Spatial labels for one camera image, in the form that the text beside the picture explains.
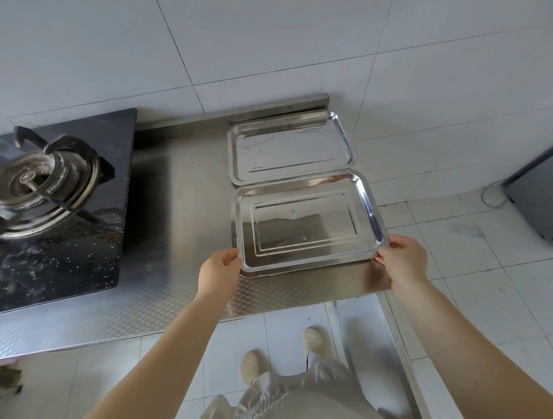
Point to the person's right hand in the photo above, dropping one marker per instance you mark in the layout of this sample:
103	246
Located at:
404	261

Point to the person's left hand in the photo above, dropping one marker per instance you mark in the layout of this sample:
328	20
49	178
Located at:
216	276

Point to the person's left thumb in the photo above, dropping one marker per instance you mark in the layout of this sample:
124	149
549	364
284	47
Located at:
230	257

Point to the person's right thumb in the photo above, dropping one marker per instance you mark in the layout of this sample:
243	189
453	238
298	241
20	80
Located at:
396	241

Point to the deep stainless steel tray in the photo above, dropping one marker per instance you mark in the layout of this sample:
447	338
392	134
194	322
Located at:
302	224

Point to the person's left forearm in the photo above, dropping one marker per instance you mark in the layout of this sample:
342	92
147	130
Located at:
173	349

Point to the person's right forearm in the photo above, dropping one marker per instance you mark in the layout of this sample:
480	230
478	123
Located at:
466	345

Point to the stainless steel table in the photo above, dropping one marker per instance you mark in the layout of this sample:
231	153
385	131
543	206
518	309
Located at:
181	216

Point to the beige knit shoe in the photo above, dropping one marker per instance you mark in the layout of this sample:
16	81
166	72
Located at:
252	367
314	342

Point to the shallow stainless steel tray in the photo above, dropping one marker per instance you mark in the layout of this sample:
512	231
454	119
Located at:
289	149

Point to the grey cabinet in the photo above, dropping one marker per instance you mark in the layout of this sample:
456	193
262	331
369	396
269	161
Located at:
533	194

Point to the black glass gas stove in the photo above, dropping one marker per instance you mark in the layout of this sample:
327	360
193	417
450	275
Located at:
108	172

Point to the person's white trousers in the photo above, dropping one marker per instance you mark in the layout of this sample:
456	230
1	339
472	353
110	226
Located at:
293	397

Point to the metal gas burner with grate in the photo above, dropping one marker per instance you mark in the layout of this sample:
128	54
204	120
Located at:
43	181

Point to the dark crumpled object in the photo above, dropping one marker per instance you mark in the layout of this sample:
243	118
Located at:
8	380

